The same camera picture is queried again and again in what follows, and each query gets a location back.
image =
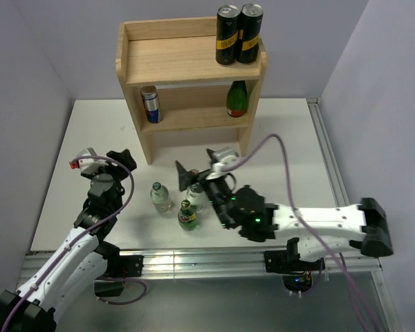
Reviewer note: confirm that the black tall can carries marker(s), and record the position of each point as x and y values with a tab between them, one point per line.
249	26
227	19

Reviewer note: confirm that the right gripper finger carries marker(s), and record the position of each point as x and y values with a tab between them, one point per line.
185	178
211	154

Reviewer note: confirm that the aluminium rail frame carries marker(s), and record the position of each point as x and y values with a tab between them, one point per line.
191	263
389	317

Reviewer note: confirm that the aluminium front rail frame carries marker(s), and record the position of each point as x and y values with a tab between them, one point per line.
191	263

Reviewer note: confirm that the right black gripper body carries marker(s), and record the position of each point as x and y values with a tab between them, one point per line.
218	191

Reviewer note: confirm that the aluminium right rail frame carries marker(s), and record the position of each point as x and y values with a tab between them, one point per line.
389	317

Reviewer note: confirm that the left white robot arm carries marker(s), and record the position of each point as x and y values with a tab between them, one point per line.
84	255

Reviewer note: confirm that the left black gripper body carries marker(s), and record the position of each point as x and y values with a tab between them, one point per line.
120	171

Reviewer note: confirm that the right black tall can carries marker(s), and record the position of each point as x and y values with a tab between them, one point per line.
249	26

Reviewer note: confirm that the dark green glass bottle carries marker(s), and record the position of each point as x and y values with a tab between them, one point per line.
237	99

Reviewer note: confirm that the wooden two-tier shelf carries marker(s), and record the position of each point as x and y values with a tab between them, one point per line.
177	56

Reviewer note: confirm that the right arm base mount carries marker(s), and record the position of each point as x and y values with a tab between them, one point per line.
298	277

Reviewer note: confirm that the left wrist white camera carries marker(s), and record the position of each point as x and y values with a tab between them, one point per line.
87	163

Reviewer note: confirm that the left black tall can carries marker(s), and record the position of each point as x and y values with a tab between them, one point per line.
227	19

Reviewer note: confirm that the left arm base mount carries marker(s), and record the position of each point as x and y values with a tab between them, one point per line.
113	281

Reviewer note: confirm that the clear bottle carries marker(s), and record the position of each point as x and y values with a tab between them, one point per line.
196	196
160	197

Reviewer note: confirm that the green labelled glass bottle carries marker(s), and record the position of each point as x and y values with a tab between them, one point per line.
187	216

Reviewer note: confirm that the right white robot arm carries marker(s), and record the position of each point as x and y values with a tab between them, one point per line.
310	233

